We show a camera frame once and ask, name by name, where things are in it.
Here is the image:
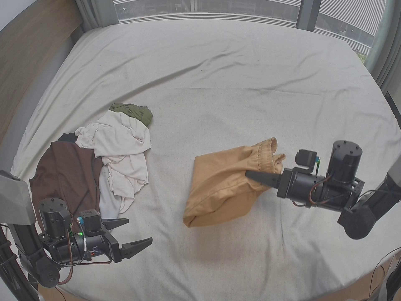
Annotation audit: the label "blue-green curtain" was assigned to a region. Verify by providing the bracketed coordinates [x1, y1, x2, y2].
[57, 0, 110, 34]
[363, 0, 401, 88]

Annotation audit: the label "olive green garment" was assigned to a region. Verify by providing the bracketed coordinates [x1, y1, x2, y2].
[110, 103, 153, 127]

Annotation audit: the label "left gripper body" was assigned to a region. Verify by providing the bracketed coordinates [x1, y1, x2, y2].
[80, 221, 124, 264]

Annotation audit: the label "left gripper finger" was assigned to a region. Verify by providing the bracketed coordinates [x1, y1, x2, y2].
[101, 218, 130, 231]
[121, 237, 153, 259]

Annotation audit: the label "tan shorts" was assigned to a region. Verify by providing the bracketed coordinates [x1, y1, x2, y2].
[183, 137, 286, 228]

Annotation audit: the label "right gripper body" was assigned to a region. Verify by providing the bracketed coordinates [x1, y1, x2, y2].
[276, 167, 316, 200]

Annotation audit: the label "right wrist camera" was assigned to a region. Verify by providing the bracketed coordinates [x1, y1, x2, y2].
[294, 149, 321, 174]

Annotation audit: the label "black cable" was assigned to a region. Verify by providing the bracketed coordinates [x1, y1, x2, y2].
[369, 246, 401, 301]

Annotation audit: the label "dark brown garment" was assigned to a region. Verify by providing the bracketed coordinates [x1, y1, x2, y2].
[29, 141, 104, 216]

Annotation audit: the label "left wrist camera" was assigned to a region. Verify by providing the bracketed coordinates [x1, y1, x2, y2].
[78, 209, 102, 236]

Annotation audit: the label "bed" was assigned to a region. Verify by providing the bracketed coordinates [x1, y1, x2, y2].
[0, 0, 401, 301]

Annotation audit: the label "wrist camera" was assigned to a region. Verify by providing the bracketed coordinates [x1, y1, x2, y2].
[78, 209, 102, 236]
[294, 149, 321, 174]

